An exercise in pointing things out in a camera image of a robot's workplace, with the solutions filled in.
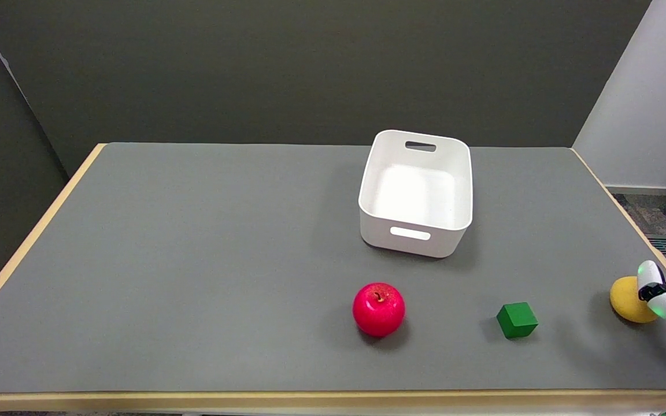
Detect white plastic storage bin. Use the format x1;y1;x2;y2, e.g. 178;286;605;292
358;129;473;259

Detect red apple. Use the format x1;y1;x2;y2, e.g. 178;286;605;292
352;282;406;337

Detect green cube block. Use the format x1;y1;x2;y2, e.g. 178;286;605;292
496;302;539;339

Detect yellow pear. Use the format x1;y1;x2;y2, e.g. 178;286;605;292
609;276;660;324

